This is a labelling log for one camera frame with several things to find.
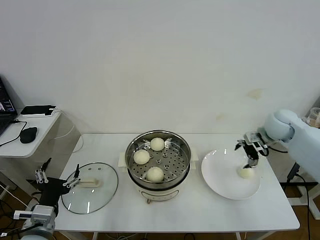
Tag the cream electric cooker base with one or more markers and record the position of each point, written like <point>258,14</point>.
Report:
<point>160,193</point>

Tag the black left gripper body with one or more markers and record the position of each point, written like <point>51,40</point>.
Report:
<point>53,188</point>

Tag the white steamed baozi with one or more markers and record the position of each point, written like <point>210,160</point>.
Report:
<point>155,174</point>
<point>141,157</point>
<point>246,173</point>
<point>157,144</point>

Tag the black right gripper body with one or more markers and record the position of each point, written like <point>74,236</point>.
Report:
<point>253,151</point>

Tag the plastic iced coffee cup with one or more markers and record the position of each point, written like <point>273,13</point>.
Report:
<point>315,112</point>

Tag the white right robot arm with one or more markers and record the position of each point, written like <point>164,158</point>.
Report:
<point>300,140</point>

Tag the white round plate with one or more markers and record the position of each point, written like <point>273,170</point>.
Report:
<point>220,175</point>

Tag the black laptop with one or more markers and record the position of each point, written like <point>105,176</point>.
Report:
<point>5,120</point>

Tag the steel steamer pot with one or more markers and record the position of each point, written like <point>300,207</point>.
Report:
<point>175,162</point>

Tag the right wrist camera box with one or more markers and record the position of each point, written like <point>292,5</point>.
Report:
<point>252,137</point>

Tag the black power adapter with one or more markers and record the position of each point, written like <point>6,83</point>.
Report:
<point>293,172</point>

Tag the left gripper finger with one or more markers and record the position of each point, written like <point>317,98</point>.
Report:
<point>73,181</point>
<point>40,177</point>

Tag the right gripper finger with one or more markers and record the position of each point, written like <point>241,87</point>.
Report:
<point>251,163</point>
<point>240,144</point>

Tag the black phone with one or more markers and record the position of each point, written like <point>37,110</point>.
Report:
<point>35,109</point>

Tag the black computer mouse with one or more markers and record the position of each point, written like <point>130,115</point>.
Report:
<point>28,135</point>

